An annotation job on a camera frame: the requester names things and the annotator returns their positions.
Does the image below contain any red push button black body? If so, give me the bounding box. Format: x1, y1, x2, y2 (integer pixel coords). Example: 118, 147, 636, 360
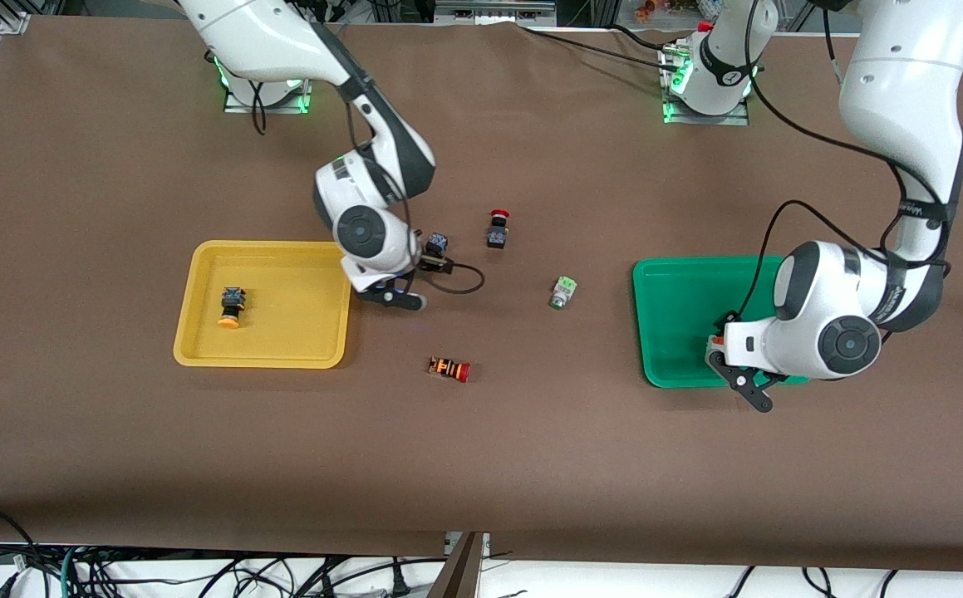
485, 208, 512, 251

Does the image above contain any red button orange striped body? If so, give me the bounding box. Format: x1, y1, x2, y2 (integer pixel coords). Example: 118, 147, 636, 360
428, 355, 473, 385

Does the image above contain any green plastic tray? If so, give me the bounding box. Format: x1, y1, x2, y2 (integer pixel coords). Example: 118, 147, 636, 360
632, 256, 811, 389

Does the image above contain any yellow plastic tray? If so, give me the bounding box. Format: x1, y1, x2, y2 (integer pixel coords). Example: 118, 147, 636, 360
173, 240, 356, 370

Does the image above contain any brown table cover mat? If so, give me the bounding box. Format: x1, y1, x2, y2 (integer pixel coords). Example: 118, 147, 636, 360
0, 15, 963, 574

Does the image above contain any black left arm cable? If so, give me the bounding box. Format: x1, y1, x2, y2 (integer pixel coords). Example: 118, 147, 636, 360
733, 0, 951, 326

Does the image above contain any grey metal rail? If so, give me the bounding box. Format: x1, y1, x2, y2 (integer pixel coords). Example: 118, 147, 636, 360
435, 0, 558, 27

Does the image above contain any long black tabletop cable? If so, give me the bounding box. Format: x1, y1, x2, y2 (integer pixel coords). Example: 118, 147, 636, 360
518, 23, 675, 64

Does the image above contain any black floor cable bundle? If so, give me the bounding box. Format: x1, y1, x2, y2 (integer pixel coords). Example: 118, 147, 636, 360
74, 548, 449, 598

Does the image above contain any short black tabletop cable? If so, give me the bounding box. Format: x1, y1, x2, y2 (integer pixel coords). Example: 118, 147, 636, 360
611, 23, 681, 47

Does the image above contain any teal floor cable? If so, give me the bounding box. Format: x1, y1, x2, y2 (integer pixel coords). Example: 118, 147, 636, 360
59, 546, 85, 598

